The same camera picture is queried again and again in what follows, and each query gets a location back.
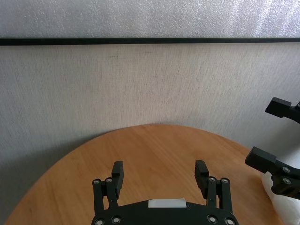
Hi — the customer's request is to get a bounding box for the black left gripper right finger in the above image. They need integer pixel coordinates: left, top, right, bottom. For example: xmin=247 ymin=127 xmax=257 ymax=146
xmin=194 ymin=160 xmax=233 ymax=211

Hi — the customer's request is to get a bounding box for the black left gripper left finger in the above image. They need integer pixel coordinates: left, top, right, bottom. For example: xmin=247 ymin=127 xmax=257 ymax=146
xmin=92 ymin=160 xmax=125 ymax=212

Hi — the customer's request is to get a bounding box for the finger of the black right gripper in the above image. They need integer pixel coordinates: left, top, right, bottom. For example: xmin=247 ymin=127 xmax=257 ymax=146
xmin=244 ymin=146 xmax=300 ymax=201
xmin=264 ymin=97 xmax=300 ymax=124

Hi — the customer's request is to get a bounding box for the white sandbag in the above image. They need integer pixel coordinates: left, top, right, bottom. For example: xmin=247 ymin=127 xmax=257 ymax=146
xmin=260 ymin=150 xmax=300 ymax=225

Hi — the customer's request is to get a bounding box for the black wall rail strip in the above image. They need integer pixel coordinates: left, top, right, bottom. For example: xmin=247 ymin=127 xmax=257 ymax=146
xmin=0 ymin=37 xmax=300 ymax=46

